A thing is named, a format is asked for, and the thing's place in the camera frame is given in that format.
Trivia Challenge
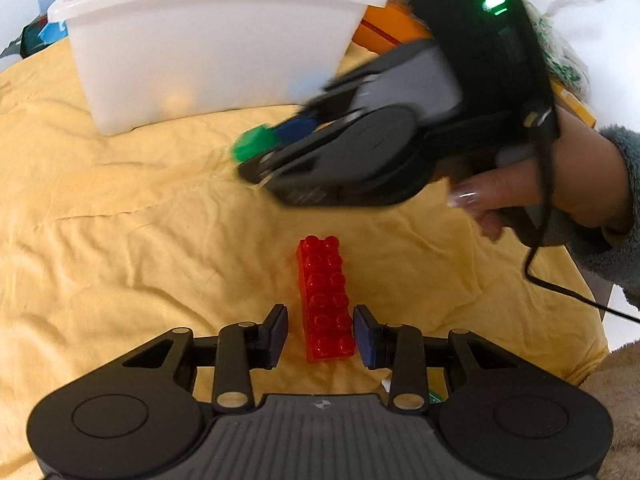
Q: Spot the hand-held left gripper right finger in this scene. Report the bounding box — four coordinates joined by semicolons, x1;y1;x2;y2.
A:
352;304;527;414

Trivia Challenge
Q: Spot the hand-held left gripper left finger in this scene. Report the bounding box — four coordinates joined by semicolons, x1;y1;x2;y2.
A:
120;304;290;414

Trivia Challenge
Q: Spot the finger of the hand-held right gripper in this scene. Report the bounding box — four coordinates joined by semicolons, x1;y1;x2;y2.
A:
237;120;351;190
272;67;372;149

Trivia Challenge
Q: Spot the green building block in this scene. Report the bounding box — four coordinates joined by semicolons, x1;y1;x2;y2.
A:
231;126;278;165

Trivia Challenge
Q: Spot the red translucent building block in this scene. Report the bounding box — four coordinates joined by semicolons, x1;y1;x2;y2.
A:
297;235;358;362

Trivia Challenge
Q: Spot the white plastic bin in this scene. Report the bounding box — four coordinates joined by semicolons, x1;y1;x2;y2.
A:
46;0;390;136

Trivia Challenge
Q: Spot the person's right forearm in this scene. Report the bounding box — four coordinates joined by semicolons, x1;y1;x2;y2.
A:
567;127;640;311

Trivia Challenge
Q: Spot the person's right hand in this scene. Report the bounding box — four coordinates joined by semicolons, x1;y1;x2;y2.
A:
447;109;634;243

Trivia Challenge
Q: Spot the clear bag green print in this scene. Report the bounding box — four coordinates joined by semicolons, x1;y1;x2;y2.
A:
530;0;606;96

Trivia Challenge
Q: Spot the yellow box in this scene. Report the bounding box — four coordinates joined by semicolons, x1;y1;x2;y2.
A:
547;82;598;128

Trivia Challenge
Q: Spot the yellow cloth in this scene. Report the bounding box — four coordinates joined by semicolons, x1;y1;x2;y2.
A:
0;35;611;480

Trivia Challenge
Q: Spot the tan fuzzy clothing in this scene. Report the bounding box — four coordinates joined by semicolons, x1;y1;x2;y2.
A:
565;345;640;480

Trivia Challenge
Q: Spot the black cable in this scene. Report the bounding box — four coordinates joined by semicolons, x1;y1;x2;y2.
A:
522;105;640;324

